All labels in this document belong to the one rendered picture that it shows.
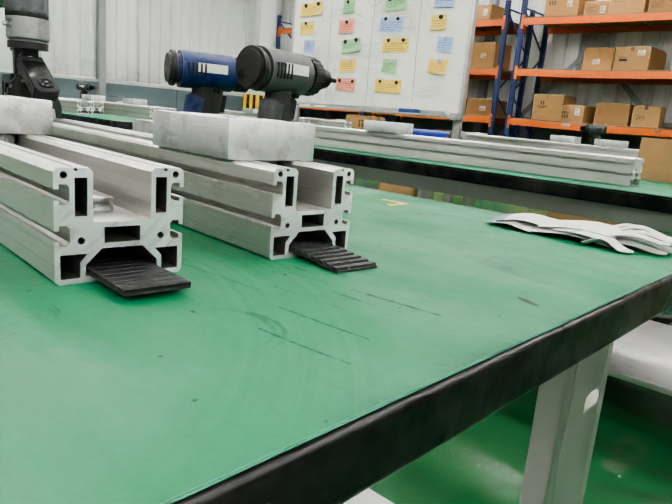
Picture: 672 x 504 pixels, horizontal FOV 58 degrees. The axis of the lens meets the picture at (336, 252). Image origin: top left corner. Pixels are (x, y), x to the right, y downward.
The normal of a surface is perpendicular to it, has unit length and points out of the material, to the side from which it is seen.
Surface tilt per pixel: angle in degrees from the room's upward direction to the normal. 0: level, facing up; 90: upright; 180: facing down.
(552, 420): 90
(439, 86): 90
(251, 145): 90
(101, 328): 0
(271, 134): 90
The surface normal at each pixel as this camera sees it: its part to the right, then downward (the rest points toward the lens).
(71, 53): 0.73, 0.21
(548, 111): -0.66, 0.11
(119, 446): 0.08, -0.97
